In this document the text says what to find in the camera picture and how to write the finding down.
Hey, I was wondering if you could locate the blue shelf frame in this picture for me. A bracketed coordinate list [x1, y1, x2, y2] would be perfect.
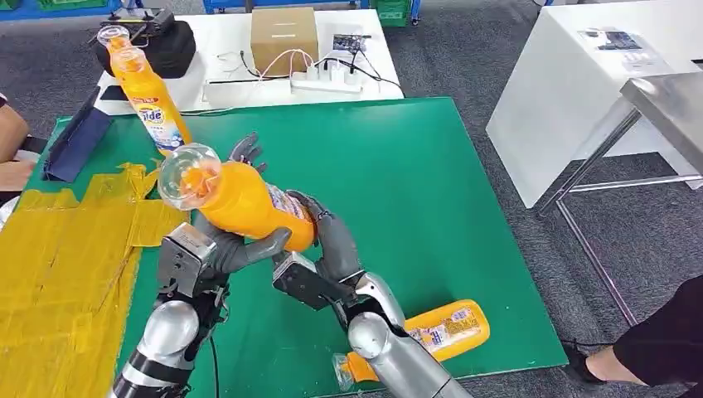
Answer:
[0, 0, 145, 23]
[201, 0, 423, 27]

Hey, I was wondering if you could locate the white table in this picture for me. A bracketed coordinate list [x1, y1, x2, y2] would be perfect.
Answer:
[94, 8, 405, 118]

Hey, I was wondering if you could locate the white cabinet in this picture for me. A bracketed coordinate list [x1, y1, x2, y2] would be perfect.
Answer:
[486, 0, 703, 210]

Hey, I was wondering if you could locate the white charging cable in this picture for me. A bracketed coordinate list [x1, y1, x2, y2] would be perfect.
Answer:
[258, 48, 315, 81]

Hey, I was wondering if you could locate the brown cardboard box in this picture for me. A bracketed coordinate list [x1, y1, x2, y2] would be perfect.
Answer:
[250, 7, 320, 77]

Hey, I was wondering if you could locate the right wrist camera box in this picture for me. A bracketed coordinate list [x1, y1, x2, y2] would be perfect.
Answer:
[271, 251, 356, 313]

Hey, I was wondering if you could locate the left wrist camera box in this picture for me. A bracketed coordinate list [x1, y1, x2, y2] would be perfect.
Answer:
[158, 222, 219, 299]

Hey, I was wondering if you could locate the black controller device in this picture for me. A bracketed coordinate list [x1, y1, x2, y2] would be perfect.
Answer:
[90, 6, 177, 48]

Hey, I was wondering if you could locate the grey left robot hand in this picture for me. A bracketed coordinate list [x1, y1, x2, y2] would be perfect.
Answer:
[195, 133, 292, 276]

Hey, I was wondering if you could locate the steel bench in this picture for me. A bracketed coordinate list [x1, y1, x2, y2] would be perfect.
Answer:
[535, 72, 703, 328]

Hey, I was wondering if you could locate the yellow sheet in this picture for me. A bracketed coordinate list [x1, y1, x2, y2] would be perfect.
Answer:
[0, 162, 189, 398]

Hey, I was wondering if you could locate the person's black shoe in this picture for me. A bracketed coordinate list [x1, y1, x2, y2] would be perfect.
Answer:
[560, 340, 605, 386]

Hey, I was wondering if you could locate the green mat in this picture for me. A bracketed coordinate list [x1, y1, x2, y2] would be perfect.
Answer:
[24, 97, 570, 398]

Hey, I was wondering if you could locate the printed leaflet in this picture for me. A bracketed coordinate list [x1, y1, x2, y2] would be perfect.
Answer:
[577, 27, 645, 54]

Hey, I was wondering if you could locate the white power strip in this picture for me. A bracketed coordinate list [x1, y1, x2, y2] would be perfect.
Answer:
[289, 61, 364, 95]

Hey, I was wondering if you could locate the person's leg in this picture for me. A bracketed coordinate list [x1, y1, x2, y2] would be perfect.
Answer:
[584, 274, 703, 394]

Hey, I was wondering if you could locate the black carrying case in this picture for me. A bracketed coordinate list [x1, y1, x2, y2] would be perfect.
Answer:
[94, 21, 197, 80]

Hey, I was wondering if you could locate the small circuit board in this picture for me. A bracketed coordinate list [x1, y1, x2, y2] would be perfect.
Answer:
[332, 33, 372, 52]

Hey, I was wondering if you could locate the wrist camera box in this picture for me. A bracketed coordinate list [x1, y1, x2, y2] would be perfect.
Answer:
[271, 251, 356, 313]
[158, 222, 219, 299]

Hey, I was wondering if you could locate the black cable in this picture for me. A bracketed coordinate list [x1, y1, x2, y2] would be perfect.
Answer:
[313, 49, 403, 90]

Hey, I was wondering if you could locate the black phone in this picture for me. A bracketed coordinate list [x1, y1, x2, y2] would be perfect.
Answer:
[99, 85, 131, 104]

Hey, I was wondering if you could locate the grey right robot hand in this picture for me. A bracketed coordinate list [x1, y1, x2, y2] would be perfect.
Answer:
[285, 189, 366, 284]

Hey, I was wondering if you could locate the blue tablet folder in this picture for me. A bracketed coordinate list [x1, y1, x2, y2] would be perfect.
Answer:
[42, 86, 114, 183]

